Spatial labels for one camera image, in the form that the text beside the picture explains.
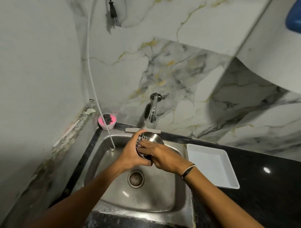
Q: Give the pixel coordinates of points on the person's left hand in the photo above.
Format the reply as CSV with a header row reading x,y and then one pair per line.
x,y
129,155

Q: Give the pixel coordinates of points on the person's right hand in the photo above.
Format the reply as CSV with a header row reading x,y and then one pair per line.
x,y
167,157

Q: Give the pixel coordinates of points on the small steel bowl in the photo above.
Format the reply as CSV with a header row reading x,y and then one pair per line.
x,y
154,137

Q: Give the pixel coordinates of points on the white plastic tray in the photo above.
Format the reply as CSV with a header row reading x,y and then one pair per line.
x,y
211,164

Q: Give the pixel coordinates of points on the chrome wall faucet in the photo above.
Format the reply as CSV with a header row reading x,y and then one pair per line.
x,y
154,105

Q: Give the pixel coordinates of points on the person's left forearm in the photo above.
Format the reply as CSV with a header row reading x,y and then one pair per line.
x,y
80,204

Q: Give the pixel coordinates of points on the person's right forearm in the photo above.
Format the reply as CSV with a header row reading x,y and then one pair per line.
x,y
218,206

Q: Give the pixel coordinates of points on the stainless steel sink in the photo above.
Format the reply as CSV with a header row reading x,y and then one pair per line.
x,y
162,195

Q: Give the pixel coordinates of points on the black and white wristband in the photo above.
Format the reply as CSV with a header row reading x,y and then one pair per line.
x,y
187,171

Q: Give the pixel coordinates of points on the metal sink drain strainer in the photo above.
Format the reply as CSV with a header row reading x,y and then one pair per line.
x,y
136,179

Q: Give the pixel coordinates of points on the black scrubber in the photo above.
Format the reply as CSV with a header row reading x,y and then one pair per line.
x,y
108,119

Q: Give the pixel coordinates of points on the pink plastic container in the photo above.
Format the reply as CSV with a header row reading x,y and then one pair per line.
x,y
101,123

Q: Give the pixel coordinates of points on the white soap piece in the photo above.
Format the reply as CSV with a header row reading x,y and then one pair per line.
x,y
90,111

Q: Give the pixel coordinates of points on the white toothbrush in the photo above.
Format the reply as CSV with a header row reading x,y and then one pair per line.
x,y
65,134

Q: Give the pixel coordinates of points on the black hanging plug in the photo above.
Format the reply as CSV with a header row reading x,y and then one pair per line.
x,y
113,10

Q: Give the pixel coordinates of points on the blue plastic object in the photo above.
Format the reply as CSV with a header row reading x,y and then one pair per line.
x,y
294,18

